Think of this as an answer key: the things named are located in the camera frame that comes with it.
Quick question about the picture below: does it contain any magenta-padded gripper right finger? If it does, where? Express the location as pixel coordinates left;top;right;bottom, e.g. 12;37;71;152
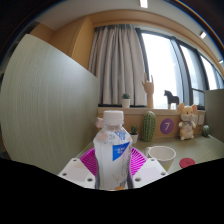
128;146;169;190

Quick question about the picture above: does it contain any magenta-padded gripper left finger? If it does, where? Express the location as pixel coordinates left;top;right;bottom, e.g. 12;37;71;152
57;147;99;190

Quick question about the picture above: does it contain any clear plastic water bottle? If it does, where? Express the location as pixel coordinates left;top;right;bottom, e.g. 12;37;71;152
92;110;134;191

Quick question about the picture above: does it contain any white and yellow cup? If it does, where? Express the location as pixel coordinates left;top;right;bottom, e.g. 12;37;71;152
144;145;177;173

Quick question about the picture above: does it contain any small plant in white pot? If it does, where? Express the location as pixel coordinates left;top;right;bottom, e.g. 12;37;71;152
129;124;139;145
120;92;132;109

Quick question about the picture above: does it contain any flat round red coaster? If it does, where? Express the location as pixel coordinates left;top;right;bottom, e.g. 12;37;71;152
179;157;196;169

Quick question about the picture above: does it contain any tall green cactus ornament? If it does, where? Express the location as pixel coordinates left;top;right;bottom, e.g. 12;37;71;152
142;110;157;143

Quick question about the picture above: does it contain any round purple number sign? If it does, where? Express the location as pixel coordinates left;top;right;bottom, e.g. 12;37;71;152
159;117;175;135

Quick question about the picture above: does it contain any plush mouse toy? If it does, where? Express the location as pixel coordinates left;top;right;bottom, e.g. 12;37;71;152
176;102;198;141

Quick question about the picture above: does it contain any small round green cactus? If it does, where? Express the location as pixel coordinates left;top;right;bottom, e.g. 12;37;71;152
201;124;211;138

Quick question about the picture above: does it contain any large grey-green divider panel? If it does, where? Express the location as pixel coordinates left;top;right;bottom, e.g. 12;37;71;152
0;34;100;176

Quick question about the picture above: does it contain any black horse figurine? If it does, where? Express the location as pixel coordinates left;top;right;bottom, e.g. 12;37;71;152
163;89;180;110

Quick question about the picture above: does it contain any wooden hand model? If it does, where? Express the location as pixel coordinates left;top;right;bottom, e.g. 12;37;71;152
141;72;155;109

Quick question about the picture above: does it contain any small grey-green divider panel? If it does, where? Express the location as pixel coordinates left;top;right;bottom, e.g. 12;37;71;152
204;88;224;145

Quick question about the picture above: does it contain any dark-framed window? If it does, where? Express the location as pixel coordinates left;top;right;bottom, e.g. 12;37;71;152
134;28;224;109

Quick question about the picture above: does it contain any grey curtain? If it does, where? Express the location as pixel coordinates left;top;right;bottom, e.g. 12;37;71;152
88;23;148;107

